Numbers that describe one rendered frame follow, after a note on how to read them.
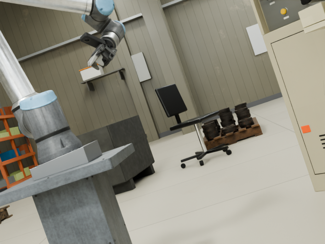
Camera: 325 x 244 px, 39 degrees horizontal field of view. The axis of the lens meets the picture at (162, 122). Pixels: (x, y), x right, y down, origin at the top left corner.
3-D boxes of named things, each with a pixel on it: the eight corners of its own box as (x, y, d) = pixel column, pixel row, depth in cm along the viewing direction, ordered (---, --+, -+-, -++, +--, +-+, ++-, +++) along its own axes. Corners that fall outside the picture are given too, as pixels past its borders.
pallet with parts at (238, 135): (203, 153, 576) (192, 121, 574) (206, 142, 692) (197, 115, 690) (266, 132, 564) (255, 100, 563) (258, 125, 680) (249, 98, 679)
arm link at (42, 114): (37, 138, 180) (19, 97, 179) (31, 143, 195) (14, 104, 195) (73, 124, 186) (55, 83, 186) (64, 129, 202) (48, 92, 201)
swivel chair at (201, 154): (231, 148, 535) (205, 72, 532) (233, 155, 476) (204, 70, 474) (183, 164, 543) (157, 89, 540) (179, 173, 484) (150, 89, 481)
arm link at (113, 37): (109, 27, 217) (96, 39, 223) (105, 32, 213) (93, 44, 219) (123, 40, 220) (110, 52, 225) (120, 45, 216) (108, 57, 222)
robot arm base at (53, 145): (31, 168, 183) (21, 145, 183) (52, 159, 202) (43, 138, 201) (72, 151, 179) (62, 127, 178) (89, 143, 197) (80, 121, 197)
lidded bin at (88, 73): (105, 75, 1160) (101, 64, 1159) (101, 74, 1119) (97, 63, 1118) (86, 82, 1166) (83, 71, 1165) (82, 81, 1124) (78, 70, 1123)
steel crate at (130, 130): (159, 169, 572) (140, 114, 570) (135, 190, 470) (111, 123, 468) (97, 188, 594) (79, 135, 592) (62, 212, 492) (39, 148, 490)
